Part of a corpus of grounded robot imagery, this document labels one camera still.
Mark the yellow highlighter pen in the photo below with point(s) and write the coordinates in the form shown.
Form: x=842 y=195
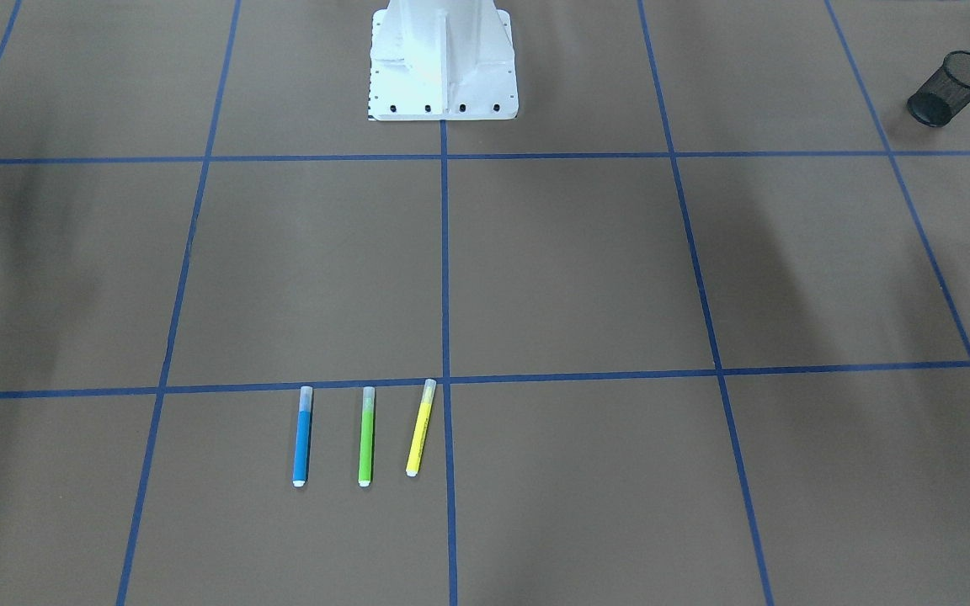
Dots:
x=421 y=427

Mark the black mesh pen cup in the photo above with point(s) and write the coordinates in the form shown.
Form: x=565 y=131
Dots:
x=944 y=94

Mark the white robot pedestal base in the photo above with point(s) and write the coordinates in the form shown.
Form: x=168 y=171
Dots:
x=442 y=60

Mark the green highlighter pen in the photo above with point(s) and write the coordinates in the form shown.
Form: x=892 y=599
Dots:
x=367 y=437

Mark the blue highlighter pen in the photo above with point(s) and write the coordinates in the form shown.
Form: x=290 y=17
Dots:
x=302 y=445

